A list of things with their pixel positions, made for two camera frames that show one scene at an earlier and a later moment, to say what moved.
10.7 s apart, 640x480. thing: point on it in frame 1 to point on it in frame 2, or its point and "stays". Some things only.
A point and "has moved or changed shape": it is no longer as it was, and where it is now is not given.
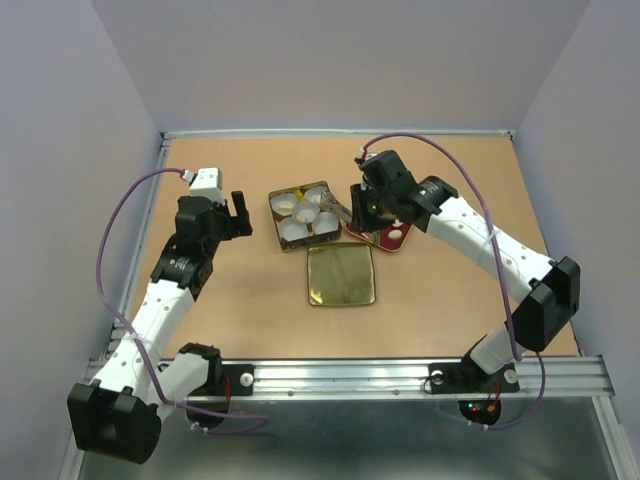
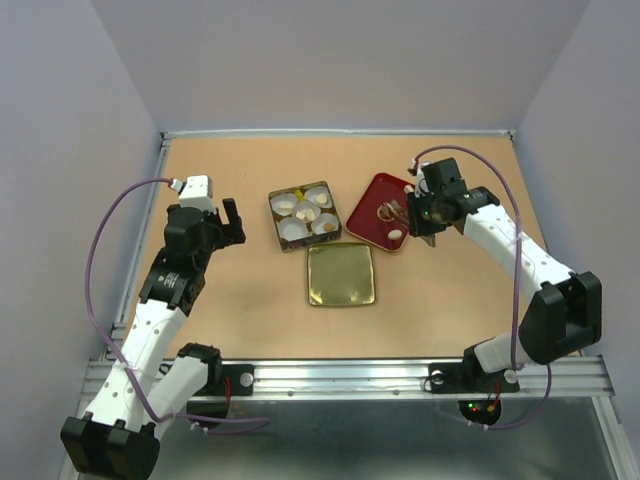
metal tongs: x=329 y=202 has moved or changed shape
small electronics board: x=485 y=412 stays
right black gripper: x=361 y=220 to x=417 y=225
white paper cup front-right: x=325 y=222 stays
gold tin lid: x=340 y=273 stays
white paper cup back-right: x=313 y=194 stays
